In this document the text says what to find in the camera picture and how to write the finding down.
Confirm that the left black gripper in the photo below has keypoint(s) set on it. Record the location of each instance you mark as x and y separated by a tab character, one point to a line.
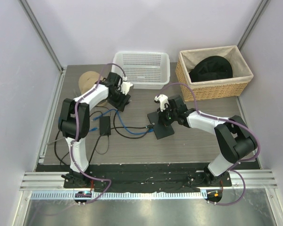
120	105

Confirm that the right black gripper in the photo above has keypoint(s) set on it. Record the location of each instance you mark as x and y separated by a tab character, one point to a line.
162	119

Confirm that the black network switch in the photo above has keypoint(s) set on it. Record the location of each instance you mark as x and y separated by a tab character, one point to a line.
161	131

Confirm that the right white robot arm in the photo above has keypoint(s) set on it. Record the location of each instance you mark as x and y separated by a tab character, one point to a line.
234	138

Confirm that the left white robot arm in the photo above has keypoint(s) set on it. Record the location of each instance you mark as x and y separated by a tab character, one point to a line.
74	120

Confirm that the black power adapter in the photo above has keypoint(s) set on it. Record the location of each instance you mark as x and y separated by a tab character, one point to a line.
105	126

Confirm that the beige cap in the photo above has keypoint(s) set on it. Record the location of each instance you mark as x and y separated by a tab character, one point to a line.
89	82

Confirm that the white plastic basket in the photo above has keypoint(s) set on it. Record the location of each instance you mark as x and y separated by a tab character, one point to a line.
145	70

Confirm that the black cap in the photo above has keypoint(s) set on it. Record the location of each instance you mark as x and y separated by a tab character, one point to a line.
210	69

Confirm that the wicker basket with liner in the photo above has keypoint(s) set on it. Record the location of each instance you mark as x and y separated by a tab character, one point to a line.
234	86

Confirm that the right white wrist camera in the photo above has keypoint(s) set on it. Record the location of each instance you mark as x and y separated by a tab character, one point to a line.
162	100

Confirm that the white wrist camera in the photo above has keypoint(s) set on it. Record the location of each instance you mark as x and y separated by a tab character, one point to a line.
162	100
125	87

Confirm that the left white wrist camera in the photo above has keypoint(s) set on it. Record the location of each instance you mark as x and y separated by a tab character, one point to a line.
125	87

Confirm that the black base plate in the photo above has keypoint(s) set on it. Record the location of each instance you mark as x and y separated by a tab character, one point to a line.
146	176

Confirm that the aluminium rail frame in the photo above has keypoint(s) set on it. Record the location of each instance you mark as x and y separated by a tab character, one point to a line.
51	185

